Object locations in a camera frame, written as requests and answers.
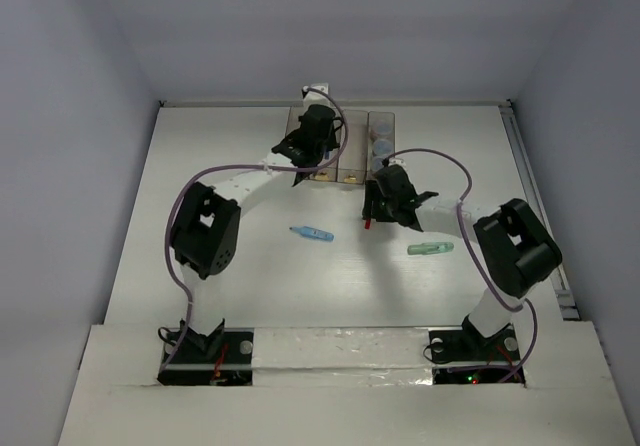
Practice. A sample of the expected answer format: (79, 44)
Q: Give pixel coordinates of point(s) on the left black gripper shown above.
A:
(332, 142)

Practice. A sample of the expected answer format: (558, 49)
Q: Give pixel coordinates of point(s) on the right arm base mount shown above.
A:
(458, 358)

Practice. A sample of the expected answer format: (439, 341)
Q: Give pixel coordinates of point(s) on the aluminium rail right edge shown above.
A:
(564, 295)

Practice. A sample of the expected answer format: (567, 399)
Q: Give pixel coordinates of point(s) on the paper clip jar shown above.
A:
(379, 162)
(382, 147)
(381, 127)

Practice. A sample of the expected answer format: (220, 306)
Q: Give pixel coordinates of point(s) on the blue utility knife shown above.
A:
(312, 233)

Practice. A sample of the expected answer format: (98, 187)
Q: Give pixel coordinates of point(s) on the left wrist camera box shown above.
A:
(315, 93)

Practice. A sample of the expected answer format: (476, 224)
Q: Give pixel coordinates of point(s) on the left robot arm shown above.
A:
(203, 224)

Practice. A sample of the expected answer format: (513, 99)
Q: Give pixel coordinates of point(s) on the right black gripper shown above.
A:
(373, 193)

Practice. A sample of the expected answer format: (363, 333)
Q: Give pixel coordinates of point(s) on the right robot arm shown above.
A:
(511, 248)

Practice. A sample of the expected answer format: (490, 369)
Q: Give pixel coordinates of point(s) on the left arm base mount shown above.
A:
(221, 358)

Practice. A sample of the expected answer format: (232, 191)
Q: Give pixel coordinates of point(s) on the green utility knife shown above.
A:
(430, 248)

